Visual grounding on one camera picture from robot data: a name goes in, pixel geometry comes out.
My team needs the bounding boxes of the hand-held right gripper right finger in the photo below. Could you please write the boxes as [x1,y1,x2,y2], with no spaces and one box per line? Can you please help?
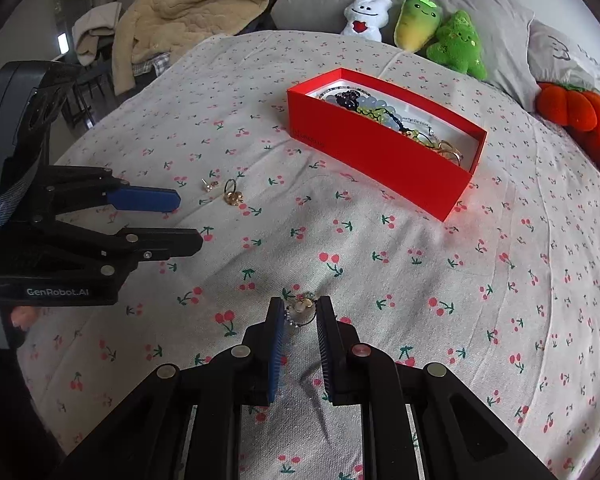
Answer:
[316,296,556,480]

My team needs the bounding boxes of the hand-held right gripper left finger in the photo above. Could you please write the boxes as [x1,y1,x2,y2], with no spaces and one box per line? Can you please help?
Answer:
[62,296,287,480]

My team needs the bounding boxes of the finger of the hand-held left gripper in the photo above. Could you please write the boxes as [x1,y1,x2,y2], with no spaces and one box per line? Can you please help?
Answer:
[10,220,204,282]
[40,165,182,222]

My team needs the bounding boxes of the small silver bead chain ring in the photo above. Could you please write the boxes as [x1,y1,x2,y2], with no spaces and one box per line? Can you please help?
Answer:
[284,291,322,330]

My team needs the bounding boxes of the gold ring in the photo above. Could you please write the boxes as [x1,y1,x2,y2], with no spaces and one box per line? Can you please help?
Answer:
[223,179,245,206]

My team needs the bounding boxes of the red cardboard box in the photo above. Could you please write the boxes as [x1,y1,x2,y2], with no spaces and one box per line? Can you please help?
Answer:
[286,66,488,222]

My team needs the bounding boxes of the thin green bead necklace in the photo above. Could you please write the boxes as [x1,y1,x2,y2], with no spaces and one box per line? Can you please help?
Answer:
[320,86,372,99]

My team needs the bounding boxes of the yellow-green bead bracelet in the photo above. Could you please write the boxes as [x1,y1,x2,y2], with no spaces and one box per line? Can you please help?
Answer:
[355,102,432,144]

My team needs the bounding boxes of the silver bead chain bracelet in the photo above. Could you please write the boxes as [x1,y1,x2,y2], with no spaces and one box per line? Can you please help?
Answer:
[400,112,439,137]

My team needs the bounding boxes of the blue bead bracelet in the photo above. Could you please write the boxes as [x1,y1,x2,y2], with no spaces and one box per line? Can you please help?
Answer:
[324,91,407,130]

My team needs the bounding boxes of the person's left hand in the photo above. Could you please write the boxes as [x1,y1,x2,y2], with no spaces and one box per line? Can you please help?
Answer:
[7,306,42,335]

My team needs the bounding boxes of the black chair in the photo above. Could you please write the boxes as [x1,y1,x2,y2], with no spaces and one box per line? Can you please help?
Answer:
[59,54,122,129]

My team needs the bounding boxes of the cherry print bedsheet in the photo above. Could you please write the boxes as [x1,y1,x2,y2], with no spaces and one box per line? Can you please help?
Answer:
[15,30,600,480]

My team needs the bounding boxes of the beige cloth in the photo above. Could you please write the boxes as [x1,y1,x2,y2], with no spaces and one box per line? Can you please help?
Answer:
[72,2,124,64]

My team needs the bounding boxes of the plaid cloth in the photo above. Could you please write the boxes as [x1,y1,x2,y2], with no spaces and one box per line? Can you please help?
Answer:
[129,51,174,79]

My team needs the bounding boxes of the beige quilted blanket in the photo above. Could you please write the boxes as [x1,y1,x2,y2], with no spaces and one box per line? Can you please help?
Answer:
[112,0,309,97]

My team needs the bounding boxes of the white plush toy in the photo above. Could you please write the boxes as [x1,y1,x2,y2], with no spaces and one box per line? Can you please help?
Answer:
[341,0,394,42]

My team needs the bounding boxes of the yellow plush toy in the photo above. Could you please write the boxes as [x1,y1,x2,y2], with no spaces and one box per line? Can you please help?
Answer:
[394,0,442,54]

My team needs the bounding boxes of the green plush toy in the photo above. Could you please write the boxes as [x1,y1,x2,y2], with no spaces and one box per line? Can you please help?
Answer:
[426,10,488,81]

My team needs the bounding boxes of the orange plush toy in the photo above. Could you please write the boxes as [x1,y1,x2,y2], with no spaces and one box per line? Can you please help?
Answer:
[536,81,600,162]

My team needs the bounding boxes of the grey printed pillow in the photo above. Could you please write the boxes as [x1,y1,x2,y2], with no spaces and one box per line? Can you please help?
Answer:
[527,20,600,102]

